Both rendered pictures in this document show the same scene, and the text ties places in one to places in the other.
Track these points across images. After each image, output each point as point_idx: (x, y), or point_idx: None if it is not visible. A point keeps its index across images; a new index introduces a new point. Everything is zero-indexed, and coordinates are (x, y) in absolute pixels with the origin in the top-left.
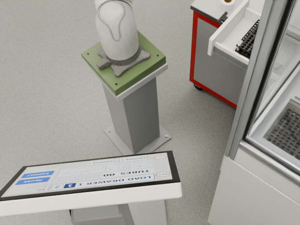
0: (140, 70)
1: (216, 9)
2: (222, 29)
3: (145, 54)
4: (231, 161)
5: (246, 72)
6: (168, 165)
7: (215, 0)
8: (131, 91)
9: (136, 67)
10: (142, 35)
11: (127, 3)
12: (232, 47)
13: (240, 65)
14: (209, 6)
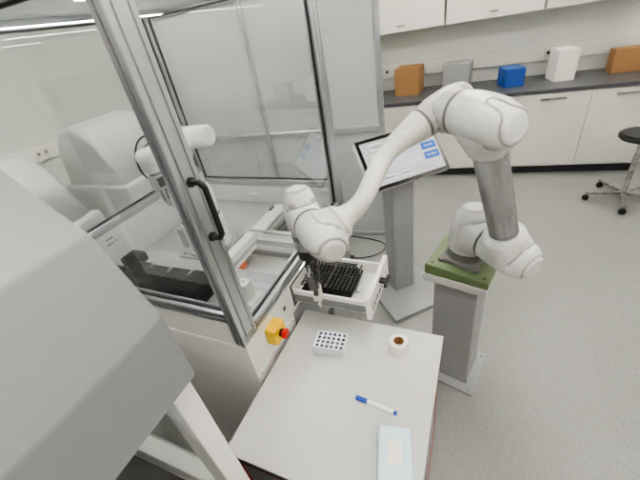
0: (438, 250)
1: (409, 339)
2: (379, 264)
3: (442, 256)
4: None
5: (331, 112)
6: (367, 165)
7: (416, 351)
8: None
9: (443, 250)
10: (462, 274)
11: (479, 235)
12: (367, 281)
13: None
14: (419, 339)
